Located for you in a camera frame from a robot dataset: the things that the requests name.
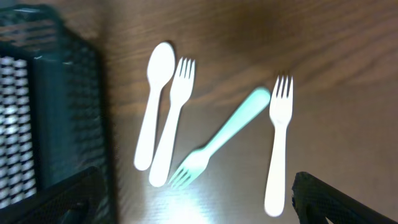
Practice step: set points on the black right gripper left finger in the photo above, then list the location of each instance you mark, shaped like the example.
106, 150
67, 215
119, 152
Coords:
73, 200

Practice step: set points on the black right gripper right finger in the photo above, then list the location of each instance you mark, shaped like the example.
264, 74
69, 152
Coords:
314, 201

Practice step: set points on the white plastic fork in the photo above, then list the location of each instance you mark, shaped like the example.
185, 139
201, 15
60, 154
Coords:
280, 112

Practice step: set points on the mint green plastic fork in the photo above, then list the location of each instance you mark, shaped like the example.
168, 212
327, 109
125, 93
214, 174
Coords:
196, 162

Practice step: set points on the thick white plastic spoon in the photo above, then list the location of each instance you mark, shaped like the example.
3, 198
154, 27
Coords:
160, 69

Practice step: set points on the dark green plastic basket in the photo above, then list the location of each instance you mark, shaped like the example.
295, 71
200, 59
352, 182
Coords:
53, 117

